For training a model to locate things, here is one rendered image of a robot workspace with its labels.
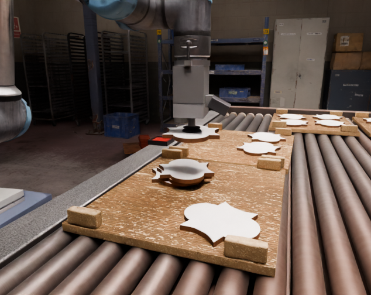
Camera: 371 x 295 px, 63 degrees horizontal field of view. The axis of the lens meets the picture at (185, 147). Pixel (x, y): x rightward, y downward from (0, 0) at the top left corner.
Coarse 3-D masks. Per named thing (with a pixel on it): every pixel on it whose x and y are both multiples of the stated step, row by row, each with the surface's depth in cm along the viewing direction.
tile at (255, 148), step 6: (246, 144) 97; (252, 144) 97; (258, 144) 97; (264, 144) 97; (270, 144) 97; (240, 150) 93; (246, 150) 90; (252, 150) 90; (258, 150) 90; (264, 150) 90; (270, 150) 90; (276, 150) 93
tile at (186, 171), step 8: (176, 160) 74; (184, 160) 74; (192, 160) 74; (160, 168) 71; (168, 168) 69; (176, 168) 69; (184, 168) 69; (192, 168) 69; (200, 168) 69; (160, 176) 65; (168, 176) 65; (176, 176) 64; (184, 176) 64; (192, 176) 64; (200, 176) 64; (208, 176) 66
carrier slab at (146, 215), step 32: (160, 160) 84; (128, 192) 63; (160, 192) 63; (192, 192) 63; (224, 192) 63; (256, 192) 63; (64, 224) 51; (128, 224) 50; (160, 224) 50; (192, 256) 44; (224, 256) 42
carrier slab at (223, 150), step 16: (192, 144) 101; (208, 144) 101; (224, 144) 101; (240, 144) 101; (272, 144) 101; (288, 144) 101; (208, 160) 85; (224, 160) 84; (240, 160) 84; (256, 160) 84; (288, 160) 84
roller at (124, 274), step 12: (252, 120) 169; (132, 252) 45; (144, 252) 46; (156, 252) 49; (120, 264) 43; (132, 264) 43; (144, 264) 45; (108, 276) 41; (120, 276) 40; (132, 276) 42; (96, 288) 39; (108, 288) 38; (120, 288) 39; (132, 288) 41
